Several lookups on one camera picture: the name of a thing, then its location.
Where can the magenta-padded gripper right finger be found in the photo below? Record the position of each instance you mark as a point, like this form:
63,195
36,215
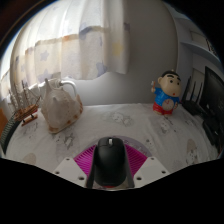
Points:
150,170

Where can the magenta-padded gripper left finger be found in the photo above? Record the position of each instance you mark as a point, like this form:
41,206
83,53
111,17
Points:
68,170

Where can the black computer mouse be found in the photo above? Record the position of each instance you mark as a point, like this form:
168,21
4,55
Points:
110,163

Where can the white printed tablecloth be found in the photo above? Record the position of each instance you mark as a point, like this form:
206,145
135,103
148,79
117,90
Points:
126,121

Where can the large white conch shell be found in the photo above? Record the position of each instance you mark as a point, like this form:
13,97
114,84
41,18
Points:
61,110

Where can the wooden sailing ship model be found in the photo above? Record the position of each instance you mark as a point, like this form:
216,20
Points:
26,111

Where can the cartoon boy figurine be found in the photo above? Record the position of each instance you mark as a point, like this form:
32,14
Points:
166,95

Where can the black router with antennas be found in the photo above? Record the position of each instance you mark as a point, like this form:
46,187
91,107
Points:
191,105

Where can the white radiator pipe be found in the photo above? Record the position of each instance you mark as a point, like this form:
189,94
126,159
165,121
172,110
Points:
70,83

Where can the black monitor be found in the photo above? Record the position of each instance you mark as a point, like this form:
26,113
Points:
213,96

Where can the white star-print curtain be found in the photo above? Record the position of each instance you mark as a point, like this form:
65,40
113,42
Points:
66,43

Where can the white wall shelf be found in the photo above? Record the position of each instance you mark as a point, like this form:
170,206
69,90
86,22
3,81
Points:
200,48

